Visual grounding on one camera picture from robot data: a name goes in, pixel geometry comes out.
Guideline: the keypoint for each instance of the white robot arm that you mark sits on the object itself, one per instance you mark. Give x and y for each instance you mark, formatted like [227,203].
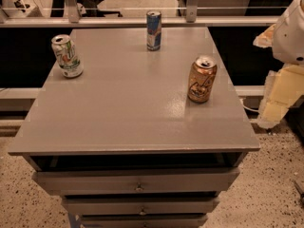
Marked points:
[286,36]

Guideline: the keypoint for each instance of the grey drawer cabinet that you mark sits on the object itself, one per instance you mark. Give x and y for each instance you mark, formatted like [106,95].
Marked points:
[129,110]

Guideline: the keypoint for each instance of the blue energy drink can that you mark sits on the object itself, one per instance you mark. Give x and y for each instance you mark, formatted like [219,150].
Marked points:
[154,29]

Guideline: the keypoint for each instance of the middle grey drawer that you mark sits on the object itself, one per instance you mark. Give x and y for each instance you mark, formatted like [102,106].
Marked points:
[140,206]

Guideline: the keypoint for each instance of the orange soda can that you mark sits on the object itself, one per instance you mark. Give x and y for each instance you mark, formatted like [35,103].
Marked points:
[201,78]

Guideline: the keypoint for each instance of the bottom grey drawer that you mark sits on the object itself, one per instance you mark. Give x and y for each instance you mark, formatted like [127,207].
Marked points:
[149,221]

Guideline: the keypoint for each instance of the grey drawer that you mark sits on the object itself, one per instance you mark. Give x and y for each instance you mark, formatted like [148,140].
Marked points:
[140,206]
[145,181]
[149,221]

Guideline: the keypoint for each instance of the cream foam padded gripper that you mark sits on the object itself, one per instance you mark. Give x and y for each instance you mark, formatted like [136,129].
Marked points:
[290,42]

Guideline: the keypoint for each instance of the top grey drawer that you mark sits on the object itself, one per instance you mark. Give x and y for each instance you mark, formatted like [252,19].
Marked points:
[145,181]

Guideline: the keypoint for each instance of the white green 7up can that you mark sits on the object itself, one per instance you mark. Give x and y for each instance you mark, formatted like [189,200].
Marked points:
[66,56]

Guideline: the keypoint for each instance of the metal railing frame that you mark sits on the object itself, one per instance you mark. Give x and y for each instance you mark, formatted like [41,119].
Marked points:
[35,14]

